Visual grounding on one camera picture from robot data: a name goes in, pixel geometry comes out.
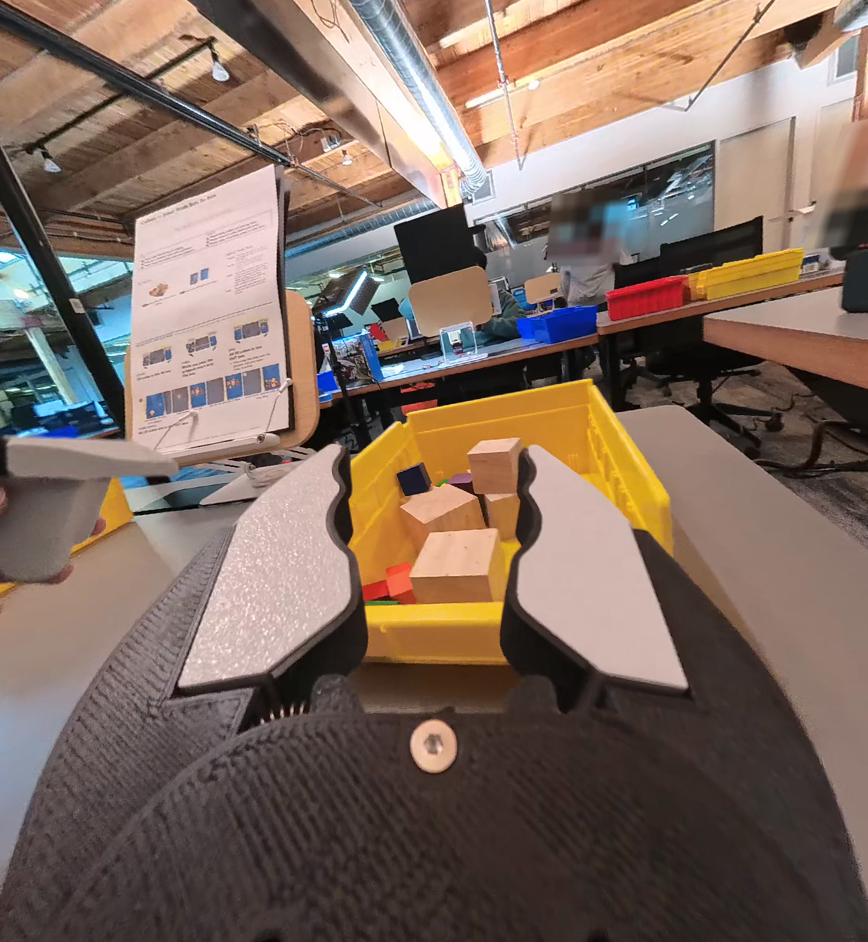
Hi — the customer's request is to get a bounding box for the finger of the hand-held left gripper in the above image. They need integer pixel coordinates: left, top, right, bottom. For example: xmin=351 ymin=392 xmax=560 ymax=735
xmin=3 ymin=436 xmax=179 ymax=481

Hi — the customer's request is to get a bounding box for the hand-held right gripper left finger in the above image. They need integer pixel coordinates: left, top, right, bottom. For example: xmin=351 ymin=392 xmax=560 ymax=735
xmin=175 ymin=443 xmax=369 ymax=699

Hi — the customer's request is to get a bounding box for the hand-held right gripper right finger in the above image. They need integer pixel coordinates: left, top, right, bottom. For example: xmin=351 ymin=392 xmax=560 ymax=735
xmin=499 ymin=445 xmax=691 ymax=713

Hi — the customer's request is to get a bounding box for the yellow plastic bin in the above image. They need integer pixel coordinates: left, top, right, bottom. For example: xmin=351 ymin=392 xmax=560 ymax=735
xmin=346 ymin=379 xmax=675 ymax=667
xmin=0 ymin=477 xmax=135 ymax=601

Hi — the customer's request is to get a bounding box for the pile of wooden cubes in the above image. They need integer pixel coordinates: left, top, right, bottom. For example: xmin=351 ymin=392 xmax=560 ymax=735
xmin=362 ymin=437 xmax=525 ymax=606

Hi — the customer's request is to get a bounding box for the white document stand base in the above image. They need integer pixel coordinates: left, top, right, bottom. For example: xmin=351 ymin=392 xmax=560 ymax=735
xmin=199 ymin=434 xmax=319 ymax=509

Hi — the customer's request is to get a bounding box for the white appliance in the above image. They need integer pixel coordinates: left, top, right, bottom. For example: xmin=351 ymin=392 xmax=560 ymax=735
xmin=122 ymin=288 xmax=322 ymax=466

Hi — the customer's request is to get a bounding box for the printed instruction sheet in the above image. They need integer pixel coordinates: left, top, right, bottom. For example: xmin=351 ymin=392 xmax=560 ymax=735
xmin=125 ymin=165 xmax=293 ymax=453

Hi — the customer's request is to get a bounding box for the black metal pole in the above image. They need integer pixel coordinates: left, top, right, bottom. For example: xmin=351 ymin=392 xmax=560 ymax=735
xmin=0 ymin=70 xmax=128 ymax=443

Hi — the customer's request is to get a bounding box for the long grey desk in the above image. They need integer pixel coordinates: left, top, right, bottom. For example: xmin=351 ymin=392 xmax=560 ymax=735
xmin=596 ymin=268 xmax=847 ymax=413
xmin=322 ymin=333 xmax=601 ymax=431

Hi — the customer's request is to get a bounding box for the blue storage bin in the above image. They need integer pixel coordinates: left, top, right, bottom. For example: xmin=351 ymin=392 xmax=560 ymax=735
xmin=516 ymin=305 xmax=599 ymax=345

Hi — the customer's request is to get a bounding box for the clear acrylic sign holder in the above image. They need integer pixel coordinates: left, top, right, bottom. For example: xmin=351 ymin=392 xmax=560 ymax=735
xmin=438 ymin=321 xmax=478 ymax=364

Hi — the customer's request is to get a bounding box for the studio softbox light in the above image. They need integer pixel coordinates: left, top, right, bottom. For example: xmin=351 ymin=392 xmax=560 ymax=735
xmin=330 ymin=269 xmax=381 ymax=320

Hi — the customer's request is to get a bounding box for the red storage bin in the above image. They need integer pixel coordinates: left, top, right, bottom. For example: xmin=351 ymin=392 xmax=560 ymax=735
xmin=605 ymin=275 xmax=689 ymax=322

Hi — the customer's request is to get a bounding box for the grey desk with wooden edge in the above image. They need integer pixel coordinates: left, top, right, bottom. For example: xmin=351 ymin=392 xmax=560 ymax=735
xmin=702 ymin=286 xmax=868 ymax=446

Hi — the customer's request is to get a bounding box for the long yellow storage bin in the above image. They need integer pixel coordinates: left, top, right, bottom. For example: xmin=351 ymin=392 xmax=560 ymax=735
xmin=688 ymin=247 xmax=806 ymax=302

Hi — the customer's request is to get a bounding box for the black office chair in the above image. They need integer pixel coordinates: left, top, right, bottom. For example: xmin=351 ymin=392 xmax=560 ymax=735
xmin=643 ymin=216 xmax=785 ymax=451

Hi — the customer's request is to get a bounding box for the black floor cable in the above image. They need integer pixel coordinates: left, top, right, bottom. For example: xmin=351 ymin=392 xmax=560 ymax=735
xmin=756 ymin=418 xmax=868 ymax=476

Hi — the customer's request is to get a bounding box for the silver ventilation duct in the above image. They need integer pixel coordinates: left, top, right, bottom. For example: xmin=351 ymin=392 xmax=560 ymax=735
xmin=349 ymin=0 xmax=491 ymax=200

